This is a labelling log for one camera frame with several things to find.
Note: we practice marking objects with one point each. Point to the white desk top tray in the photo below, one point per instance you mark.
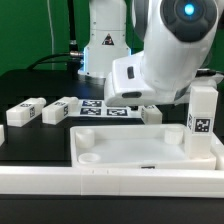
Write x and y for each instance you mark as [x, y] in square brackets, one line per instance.
[160, 146]

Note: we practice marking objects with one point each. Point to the white front fence bar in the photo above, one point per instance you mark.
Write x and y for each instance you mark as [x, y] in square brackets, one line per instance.
[115, 182]

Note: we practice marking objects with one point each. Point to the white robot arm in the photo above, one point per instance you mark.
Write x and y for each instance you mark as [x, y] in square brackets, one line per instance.
[118, 31]

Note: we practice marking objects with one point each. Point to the white fiducial marker sheet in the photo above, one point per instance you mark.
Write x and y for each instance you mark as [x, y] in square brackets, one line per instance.
[97, 108]

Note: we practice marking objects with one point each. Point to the white block left edge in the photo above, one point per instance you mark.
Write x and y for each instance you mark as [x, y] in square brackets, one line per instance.
[2, 136]

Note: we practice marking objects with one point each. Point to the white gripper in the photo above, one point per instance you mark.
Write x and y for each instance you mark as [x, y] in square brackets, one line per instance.
[160, 79]

